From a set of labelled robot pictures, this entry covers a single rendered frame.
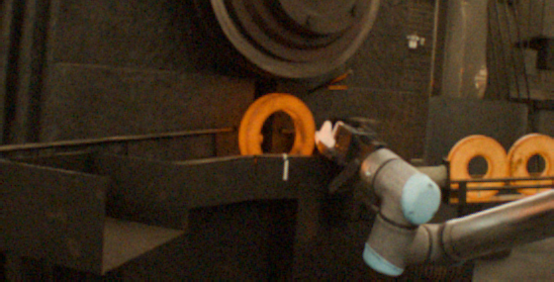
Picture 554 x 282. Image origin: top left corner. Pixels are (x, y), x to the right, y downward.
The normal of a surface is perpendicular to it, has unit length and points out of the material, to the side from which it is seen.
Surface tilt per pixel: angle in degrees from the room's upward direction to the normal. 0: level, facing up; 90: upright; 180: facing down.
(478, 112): 90
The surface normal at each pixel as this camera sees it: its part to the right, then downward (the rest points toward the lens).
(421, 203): 0.54, 0.31
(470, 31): 0.56, 0.09
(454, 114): -0.66, -0.02
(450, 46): -0.82, -0.04
